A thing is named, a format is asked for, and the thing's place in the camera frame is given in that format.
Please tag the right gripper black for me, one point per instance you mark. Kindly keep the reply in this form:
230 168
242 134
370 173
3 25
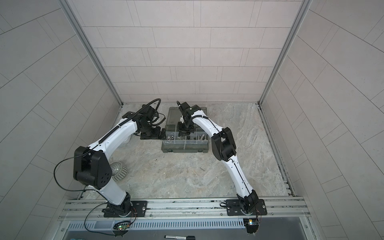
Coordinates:
182 129

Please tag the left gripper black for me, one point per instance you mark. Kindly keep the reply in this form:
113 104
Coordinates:
157 134

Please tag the green plastic organizer box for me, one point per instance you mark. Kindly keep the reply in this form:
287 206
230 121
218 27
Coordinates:
179 139

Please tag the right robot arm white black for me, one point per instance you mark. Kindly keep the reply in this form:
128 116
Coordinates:
224 150

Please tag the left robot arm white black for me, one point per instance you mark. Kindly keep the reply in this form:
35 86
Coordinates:
91 163

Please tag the left controller board green LED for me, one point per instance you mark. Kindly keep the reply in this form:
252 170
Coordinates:
121 228

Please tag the black marker pen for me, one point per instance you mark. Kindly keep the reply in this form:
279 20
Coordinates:
180 237

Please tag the white vent grille strip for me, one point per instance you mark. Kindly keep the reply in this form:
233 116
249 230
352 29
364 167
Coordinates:
161 224

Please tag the right controller board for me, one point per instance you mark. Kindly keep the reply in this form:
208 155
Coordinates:
251 225

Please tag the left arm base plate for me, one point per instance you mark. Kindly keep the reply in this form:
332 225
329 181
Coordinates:
139 207

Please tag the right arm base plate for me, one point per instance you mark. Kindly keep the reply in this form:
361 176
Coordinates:
234 209

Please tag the aluminium mounting rail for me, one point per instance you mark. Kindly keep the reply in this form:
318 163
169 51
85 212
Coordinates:
205 208

